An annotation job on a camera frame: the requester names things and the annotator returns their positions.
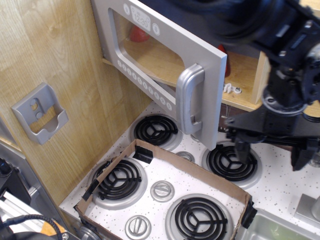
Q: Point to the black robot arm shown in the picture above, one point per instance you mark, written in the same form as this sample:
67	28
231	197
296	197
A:
289	35

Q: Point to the oven front silver knob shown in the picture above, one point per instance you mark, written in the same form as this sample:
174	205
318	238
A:
87	234

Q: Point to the front right black burner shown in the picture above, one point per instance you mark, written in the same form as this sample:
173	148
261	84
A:
198	217

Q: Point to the hanging metal slotted spatula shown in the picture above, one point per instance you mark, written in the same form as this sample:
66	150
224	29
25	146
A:
225	111

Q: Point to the back left black burner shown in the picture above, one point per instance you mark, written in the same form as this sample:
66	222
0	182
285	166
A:
157	129

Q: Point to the red toy strawberry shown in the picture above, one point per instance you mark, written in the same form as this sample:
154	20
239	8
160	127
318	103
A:
137	35

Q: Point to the brown cardboard border frame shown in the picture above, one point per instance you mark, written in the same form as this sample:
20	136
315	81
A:
160	165

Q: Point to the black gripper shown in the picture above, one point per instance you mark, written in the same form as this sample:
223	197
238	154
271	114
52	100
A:
280	123

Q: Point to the centre silver stove knob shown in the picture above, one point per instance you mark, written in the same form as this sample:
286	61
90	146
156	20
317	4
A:
162	191

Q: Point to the grey toy faucet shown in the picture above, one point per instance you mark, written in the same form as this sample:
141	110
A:
314	159

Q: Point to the middle small silver knob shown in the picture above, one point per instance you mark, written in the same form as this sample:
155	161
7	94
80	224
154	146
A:
186	155

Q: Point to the silver stove knob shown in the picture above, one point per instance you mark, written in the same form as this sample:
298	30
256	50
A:
138	227
162	191

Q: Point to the silver faucet handle block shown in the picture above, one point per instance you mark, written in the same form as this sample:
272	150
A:
308	210

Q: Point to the black burner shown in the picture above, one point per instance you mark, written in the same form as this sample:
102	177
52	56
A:
198	217
157	129
122	187
222	161

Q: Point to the white door latch clip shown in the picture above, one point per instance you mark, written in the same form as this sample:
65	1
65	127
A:
228	88

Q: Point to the front left black burner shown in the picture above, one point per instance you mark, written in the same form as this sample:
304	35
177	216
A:
122	187

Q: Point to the back right black burner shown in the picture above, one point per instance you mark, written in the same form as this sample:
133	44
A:
222	161

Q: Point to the grey wall phone holder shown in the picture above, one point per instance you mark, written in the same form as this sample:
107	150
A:
33	107

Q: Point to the metal sink basin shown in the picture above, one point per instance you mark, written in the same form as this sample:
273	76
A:
267	226

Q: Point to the wooden shelf unit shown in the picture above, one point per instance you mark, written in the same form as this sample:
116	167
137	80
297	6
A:
245	68

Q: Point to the silver toy microwave door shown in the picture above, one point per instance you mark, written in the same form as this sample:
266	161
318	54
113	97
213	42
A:
180	72

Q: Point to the front silver stove knob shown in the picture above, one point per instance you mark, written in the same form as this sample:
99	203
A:
138	227

